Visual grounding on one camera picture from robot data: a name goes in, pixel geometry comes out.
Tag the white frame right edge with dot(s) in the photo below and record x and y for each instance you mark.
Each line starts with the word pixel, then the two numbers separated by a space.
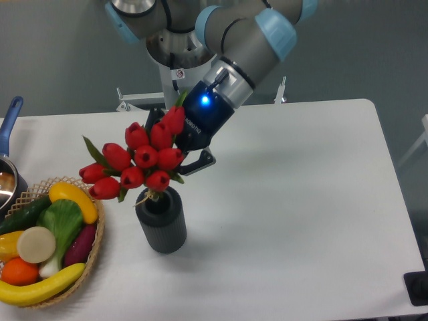
pixel 416 150

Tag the purple sweet potato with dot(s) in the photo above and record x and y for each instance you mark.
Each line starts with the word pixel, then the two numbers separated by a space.
pixel 80 249

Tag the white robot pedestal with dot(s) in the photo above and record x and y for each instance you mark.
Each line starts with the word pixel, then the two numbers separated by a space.
pixel 174 82

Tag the woven wicker basket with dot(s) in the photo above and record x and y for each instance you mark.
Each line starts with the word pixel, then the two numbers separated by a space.
pixel 40 189

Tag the beige round disc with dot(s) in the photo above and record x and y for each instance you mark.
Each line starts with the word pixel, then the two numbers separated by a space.
pixel 36 244

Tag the yellow banana front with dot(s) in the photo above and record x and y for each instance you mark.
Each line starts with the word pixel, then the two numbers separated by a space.
pixel 41 291

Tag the orange fruit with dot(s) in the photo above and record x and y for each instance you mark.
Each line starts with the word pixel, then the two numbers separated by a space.
pixel 18 272

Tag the dark grey ribbed vase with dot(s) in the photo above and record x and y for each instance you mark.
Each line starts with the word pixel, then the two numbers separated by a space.
pixel 163 221

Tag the blue handled saucepan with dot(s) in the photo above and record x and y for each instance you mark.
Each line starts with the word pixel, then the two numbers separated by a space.
pixel 12 183

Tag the red tulip bouquet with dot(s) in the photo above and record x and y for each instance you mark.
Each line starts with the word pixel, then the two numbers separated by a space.
pixel 150 159

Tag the black device table corner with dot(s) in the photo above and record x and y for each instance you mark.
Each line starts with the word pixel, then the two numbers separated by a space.
pixel 416 285

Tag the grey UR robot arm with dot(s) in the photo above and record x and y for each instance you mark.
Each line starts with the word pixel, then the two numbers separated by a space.
pixel 214 54

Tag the green cucumber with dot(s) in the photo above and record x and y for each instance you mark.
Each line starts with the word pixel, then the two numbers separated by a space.
pixel 26 216

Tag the green bok choy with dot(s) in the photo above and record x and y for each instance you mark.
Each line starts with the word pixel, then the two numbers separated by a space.
pixel 64 219

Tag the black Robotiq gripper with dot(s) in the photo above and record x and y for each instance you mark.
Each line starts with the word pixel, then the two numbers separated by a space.
pixel 205 113

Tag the yellow bell pepper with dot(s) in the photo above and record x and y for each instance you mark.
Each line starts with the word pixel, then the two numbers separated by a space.
pixel 8 245

